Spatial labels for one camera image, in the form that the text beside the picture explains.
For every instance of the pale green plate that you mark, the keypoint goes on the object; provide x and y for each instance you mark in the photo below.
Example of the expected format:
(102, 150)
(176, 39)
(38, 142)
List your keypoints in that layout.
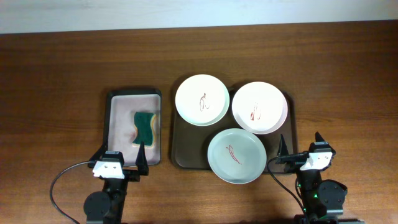
(237, 156)

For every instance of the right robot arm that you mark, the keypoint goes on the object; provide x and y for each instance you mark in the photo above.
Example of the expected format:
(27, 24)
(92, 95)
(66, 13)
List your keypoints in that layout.
(321, 200)

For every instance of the pink plate with red stain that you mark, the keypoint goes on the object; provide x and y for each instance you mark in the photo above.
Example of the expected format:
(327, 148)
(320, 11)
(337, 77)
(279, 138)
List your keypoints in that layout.
(259, 107)

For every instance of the large brown serving tray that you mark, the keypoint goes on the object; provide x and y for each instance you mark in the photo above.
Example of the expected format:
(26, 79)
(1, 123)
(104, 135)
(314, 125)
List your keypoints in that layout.
(190, 143)

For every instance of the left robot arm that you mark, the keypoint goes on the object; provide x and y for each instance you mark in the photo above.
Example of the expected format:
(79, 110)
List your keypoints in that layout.
(107, 205)

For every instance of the white plate with red stain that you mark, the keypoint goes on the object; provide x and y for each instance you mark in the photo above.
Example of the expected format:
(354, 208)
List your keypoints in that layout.
(202, 100)

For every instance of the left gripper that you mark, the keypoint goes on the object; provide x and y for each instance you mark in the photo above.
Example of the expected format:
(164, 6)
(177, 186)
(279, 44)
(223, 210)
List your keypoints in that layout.
(134, 176)

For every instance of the small black tray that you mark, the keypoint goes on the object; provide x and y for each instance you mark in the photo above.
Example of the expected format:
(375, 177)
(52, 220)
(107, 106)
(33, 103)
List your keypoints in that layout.
(107, 112)

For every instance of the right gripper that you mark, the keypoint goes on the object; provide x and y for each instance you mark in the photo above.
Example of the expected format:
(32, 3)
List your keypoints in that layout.
(295, 163)

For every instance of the green and yellow sponge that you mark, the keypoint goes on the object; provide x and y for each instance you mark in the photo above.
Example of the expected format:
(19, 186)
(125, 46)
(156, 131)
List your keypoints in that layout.
(144, 124)

